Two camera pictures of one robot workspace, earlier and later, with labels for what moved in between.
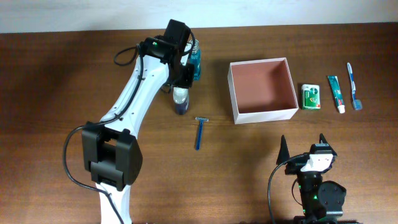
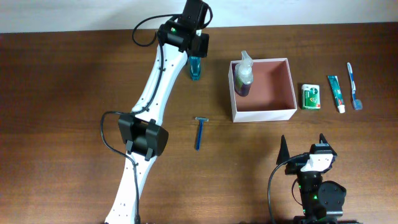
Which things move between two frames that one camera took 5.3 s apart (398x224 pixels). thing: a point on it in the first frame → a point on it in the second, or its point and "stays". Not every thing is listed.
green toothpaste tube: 337,93 stays
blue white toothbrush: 357,104 stays
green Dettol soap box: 310,96 stays
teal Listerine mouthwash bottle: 195,59 stays
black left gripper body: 185,77 → 203,46
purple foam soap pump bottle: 181,99 → 244,74
